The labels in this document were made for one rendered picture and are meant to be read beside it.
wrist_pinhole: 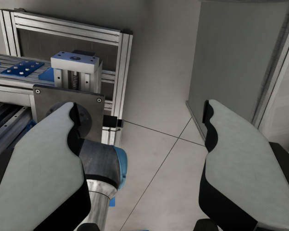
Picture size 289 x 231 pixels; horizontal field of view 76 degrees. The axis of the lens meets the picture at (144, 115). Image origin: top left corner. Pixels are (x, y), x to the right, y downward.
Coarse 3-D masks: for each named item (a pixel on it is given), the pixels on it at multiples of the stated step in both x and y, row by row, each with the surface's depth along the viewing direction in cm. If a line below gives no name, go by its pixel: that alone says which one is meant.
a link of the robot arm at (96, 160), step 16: (96, 144) 51; (96, 160) 48; (112, 160) 49; (96, 176) 45; (112, 176) 47; (96, 192) 44; (112, 192) 47; (96, 208) 42; (80, 224) 39; (96, 224) 40
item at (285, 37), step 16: (208, 0) 117; (224, 0) 96; (240, 0) 81; (256, 0) 70; (272, 0) 62; (288, 0) 55; (288, 16) 56; (288, 32) 56; (288, 48) 59; (272, 64) 63; (272, 80) 63; (192, 112) 160; (256, 112) 71
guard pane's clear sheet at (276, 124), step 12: (288, 60) 58; (288, 72) 58; (276, 84) 63; (288, 84) 58; (276, 96) 63; (288, 96) 58; (276, 108) 63; (288, 108) 58; (264, 120) 70; (276, 120) 64; (288, 120) 58; (264, 132) 70; (276, 132) 64; (288, 132) 59; (288, 144) 59
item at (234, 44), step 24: (216, 24) 108; (240, 24) 82; (264, 24) 67; (216, 48) 108; (240, 48) 83; (264, 48) 67; (192, 72) 158; (216, 72) 109; (240, 72) 83; (264, 72) 67; (192, 96) 159; (216, 96) 110; (240, 96) 83
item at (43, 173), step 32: (32, 128) 9; (64, 128) 9; (32, 160) 7; (64, 160) 7; (0, 192) 6; (32, 192) 6; (64, 192) 6; (0, 224) 5; (32, 224) 5; (64, 224) 6
